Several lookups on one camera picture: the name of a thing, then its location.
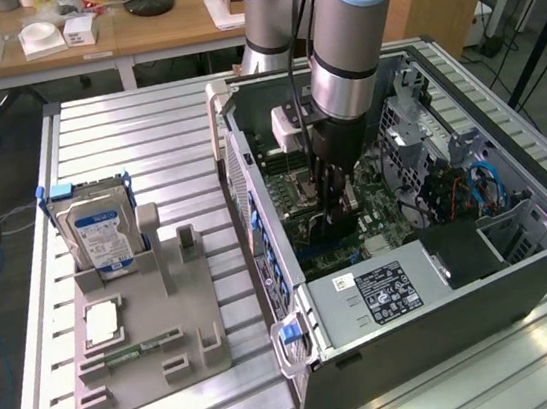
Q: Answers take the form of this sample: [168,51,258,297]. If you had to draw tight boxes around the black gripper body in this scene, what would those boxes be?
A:
[306,112,375,186]

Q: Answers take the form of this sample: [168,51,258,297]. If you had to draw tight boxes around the graphics card with silver bracket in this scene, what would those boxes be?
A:
[303,206,362,257]

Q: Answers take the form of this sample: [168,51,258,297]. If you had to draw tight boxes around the CPU socket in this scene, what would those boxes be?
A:
[288,165,324,208]

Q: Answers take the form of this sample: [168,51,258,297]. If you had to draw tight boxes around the green motherboard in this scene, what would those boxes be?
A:
[243,112,419,287]

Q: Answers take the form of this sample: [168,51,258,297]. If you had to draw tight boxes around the silver perforated drive cage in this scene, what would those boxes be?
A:
[372,88,456,179]

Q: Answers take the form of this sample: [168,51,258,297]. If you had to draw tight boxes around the grey power supply unit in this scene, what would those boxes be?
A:
[302,235,458,354]

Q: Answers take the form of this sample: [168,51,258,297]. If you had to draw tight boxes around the black open PC case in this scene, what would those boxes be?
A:
[199,19,547,409]

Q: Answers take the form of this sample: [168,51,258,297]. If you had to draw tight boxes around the silver disk bay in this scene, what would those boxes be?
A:
[472,196,547,269]

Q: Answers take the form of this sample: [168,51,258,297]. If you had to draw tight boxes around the white paper sheet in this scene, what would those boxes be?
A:
[202,0,247,34]

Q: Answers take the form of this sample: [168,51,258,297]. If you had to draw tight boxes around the hard disk in blue caddy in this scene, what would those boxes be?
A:
[33,165,149,291]

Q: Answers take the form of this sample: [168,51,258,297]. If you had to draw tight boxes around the grey parts rack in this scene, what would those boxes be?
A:
[46,195,240,409]

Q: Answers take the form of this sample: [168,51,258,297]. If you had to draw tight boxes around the silver CPU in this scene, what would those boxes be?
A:
[80,301,124,349]

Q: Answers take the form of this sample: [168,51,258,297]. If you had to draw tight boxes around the red white packet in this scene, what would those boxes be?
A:
[80,0,118,18]

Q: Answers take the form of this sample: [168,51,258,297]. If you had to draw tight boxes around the small white labelled box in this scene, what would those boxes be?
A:
[59,13,101,50]

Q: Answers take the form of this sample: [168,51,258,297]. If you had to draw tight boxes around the white square dish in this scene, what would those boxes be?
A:
[16,18,69,63]

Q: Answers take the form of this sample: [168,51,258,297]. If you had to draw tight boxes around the black office chair base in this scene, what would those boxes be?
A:
[0,85,52,146]

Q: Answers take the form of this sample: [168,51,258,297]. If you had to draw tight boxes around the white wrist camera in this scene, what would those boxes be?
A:
[269,99,321,156]

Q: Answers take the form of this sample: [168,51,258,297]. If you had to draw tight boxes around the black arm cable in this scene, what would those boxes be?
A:
[276,0,339,177]

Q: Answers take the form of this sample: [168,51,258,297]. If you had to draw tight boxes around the black red wire bundle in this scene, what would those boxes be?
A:
[425,165,478,225]

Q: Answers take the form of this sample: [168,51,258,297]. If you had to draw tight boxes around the blue wire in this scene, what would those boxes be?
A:
[467,157,510,214]

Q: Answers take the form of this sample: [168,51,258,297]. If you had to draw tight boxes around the wooden desk white frame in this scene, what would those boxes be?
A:
[0,0,394,108]

